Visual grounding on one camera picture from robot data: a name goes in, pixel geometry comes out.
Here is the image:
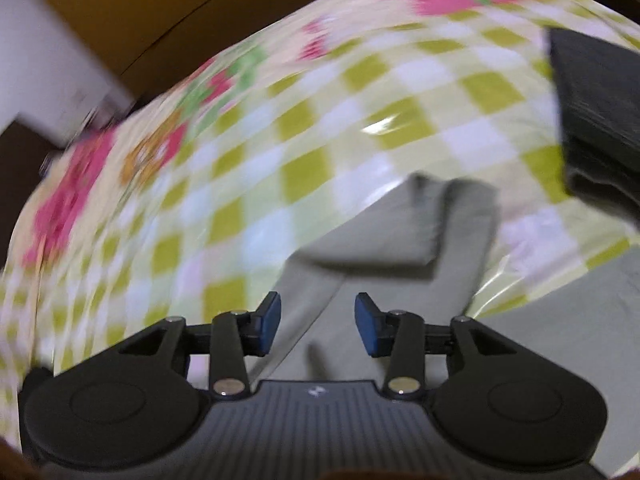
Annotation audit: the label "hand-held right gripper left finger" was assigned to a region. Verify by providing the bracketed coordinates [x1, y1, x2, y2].
[120, 291, 282, 402]

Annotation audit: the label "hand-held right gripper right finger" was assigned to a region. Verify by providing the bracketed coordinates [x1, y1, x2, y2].
[354, 292, 516, 402]

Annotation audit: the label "grey pants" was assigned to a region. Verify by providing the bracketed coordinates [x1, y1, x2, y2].
[245, 172, 640, 461]

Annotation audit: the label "folded black pants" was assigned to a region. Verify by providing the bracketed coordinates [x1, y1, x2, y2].
[547, 27, 640, 233]

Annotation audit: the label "white board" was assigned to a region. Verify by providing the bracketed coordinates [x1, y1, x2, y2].
[0, 0, 137, 150]

